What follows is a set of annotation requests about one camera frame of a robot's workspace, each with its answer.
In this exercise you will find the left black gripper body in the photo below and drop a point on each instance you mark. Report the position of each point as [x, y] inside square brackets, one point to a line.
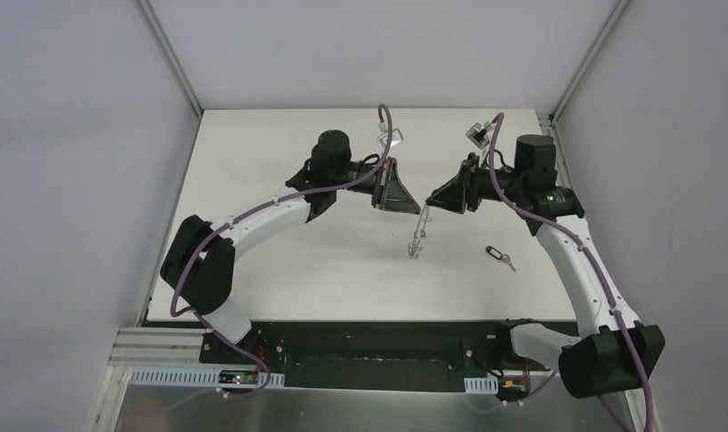
[380, 185]

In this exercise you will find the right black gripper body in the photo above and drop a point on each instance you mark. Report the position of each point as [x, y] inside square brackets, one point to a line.
[470, 187]

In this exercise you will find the round metal keyring disc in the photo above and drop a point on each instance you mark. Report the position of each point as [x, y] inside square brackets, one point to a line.
[415, 246]

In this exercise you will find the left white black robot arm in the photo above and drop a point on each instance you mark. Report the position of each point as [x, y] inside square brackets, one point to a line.
[199, 265]

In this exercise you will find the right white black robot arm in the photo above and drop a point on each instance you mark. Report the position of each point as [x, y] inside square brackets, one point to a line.
[613, 351]

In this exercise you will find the key with black tag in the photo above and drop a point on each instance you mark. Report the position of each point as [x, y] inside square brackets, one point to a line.
[501, 257]

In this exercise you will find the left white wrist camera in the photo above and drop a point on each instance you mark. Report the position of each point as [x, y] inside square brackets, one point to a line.
[392, 139]

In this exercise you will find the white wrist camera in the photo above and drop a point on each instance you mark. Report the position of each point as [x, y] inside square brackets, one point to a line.
[479, 134]
[392, 139]

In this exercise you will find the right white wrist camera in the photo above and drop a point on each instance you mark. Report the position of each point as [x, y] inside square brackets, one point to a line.
[479, 134]

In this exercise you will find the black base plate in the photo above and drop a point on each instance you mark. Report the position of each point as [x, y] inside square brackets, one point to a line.
[419, 356]

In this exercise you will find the right white cable duct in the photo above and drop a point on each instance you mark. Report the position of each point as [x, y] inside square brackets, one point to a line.
[481, 385]

